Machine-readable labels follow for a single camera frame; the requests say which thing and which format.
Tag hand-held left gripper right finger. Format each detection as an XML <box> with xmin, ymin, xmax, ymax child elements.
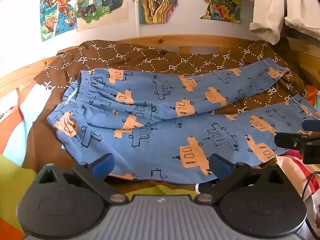
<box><xmin>194</xmin><ymin>153</ymin><xmax>288</xmax><ymax>204</ymax></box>

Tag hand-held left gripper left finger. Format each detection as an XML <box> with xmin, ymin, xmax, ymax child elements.
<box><xmin>31</xmin><ymin>152</ymin><xmax>129</xmax><ymax>204</ymax></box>

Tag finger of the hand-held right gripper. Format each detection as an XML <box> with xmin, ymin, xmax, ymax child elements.
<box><xmin>274</xmin><ymin>132</ymin><xmax>320</xmax><ymax>164</ymax></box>
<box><xmin>302</xmin><ymin>119</ymin><xmax>320</xmax><ymax>131</ymax></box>

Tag blue printed pants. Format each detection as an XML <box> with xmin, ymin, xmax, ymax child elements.
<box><xmin>47</xmin><ymin>60</ymin><xmax>320</xmax><ymax>184</ymax></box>

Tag floral pink cloth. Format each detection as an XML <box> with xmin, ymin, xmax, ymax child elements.
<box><xmin>274</xmin><ymin>149</ymin><xmax>320</xmax><ymax>240</ymax></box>

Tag orange cloth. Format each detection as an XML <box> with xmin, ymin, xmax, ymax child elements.
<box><xmin>305</xmin><ymin>84</ymin><xmax>320</xmax><ymax>106</ymax></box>

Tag colourful striped bed sheet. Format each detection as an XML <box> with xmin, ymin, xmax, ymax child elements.
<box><xmin>0</xmin><ymin>80</ymin><xmax>199</xmax><ymax>240</ymax></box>

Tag brown patterned blanket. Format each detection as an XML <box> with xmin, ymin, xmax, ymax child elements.
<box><xmin>21</xmin><ymin>39</ymin><xmax>320</xmax><ymax>193</ymax></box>

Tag cream hanging garment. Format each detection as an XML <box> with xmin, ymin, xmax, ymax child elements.
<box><xmin>249</xmin><ymin>0</ymin><xmax>320</xmax><ymax>46</ymax></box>

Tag cartoon poster with orange-haired figure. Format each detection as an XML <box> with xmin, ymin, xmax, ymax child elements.
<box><xmin>40</xmin><ymin>0</ymin><xmax>77</xmax><ymax>42</ymax></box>

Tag cartoon poster with blond figure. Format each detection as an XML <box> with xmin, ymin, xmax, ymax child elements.
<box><xmin>76</xmin><ymin>0</ymin><xmax>129</xmax><ymax>32</ymax></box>

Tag torn colourful swirl poster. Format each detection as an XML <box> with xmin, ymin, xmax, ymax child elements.
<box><xmin>139</xmin><ymin>0</ymin><xmax>243</xmax><ymax>26</ymax></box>

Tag black cable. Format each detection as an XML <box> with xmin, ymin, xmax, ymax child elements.
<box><xmin>301</xmin><ymin>171</ymin><xmax>320</xmax><ymax>202</ymax></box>

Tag wooden bed frame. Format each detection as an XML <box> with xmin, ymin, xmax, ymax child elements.
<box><xmin>0</xmin><ymin>34</ymin><xmax>320</xmax><ymax>100</ymax></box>

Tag white wall pipe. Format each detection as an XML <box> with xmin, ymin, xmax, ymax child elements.
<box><xmin>133</xmin><ymin>0</ymin><xmax>141</xmax><ymax>37</ymax></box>

